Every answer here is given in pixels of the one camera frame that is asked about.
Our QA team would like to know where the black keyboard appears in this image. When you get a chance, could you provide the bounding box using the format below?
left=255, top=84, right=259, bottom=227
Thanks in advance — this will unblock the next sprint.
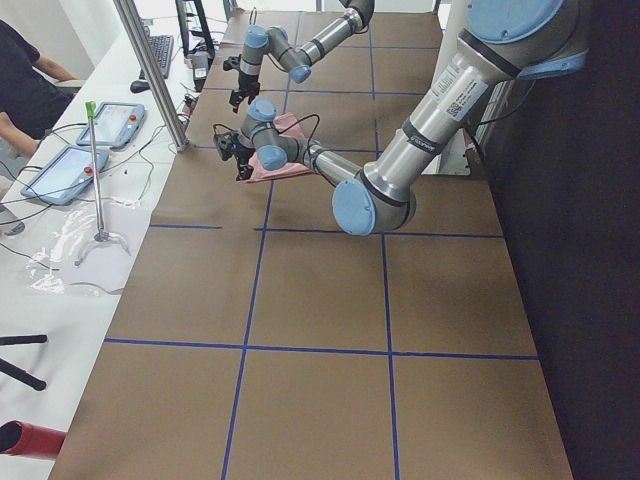
left=147, top=35, right=174, bottom=79

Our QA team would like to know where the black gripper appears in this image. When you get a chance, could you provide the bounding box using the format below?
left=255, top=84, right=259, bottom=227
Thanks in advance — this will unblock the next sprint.
left=214, top=128, right=253, bottom=181
left=223, top=55, right=261, bottom=113

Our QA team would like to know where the blue teach pendant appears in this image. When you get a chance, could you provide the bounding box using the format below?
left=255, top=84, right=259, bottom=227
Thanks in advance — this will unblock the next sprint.
left=20, top=146, right=93, bottom=206
left=85, top=101, right=146, bottom=148

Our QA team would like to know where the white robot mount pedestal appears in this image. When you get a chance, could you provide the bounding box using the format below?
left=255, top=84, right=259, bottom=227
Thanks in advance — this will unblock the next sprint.
left=423, top=0, right=471, bottom=176

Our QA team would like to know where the metal rod green clip stand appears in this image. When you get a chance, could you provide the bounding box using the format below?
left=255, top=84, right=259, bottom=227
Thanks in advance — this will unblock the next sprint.
left=74, top=101, right=130, bottom=267

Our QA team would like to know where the clear plastic sheet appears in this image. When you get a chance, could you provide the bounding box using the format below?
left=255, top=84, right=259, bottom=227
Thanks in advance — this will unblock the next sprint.
left=27, top=198, right=151, bottom=294

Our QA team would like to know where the red cylinder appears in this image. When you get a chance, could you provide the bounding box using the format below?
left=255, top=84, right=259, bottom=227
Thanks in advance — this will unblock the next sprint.
left=1, top=420, right=66, bottom=459

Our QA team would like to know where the pink Snoopy t-shirt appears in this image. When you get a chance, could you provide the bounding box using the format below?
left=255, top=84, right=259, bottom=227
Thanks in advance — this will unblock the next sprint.
left=247, top=113, right=312, bottom=183

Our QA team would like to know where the person in dark shirt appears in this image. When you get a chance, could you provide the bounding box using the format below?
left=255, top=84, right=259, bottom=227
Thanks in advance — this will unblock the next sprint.
left=1, top=22, right=76, bottom=157

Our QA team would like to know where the black tripod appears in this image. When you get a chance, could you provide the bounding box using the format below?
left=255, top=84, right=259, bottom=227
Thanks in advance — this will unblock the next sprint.
left=1, top=334, right=48, bottom=392

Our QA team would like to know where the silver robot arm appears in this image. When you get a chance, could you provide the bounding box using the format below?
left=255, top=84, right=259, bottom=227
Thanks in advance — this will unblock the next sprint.
left=223, top=0, right=375, bottom=112
left=214, top=1, right=592, bottom=236

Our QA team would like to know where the far blue teach pendant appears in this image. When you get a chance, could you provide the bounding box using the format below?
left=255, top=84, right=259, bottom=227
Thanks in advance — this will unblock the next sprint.
left=85, top=101, right=146, bottom=148

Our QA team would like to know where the aluminium frame post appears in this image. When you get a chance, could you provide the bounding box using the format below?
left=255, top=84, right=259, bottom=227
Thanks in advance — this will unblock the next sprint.
left=113, top=0, right=189, bottom=152

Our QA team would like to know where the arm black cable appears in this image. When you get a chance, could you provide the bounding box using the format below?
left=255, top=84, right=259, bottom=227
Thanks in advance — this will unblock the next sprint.
left=277, top=113, right=321, bottom=156

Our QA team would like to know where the black computer mouse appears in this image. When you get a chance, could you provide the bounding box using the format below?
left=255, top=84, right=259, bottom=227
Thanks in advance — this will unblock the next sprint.
left=129, top=79, right=150, bottom=94

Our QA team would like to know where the near blue teach pendant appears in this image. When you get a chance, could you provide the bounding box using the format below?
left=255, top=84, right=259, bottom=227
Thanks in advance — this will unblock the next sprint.
left=20, top=146, right=93, bottom=206

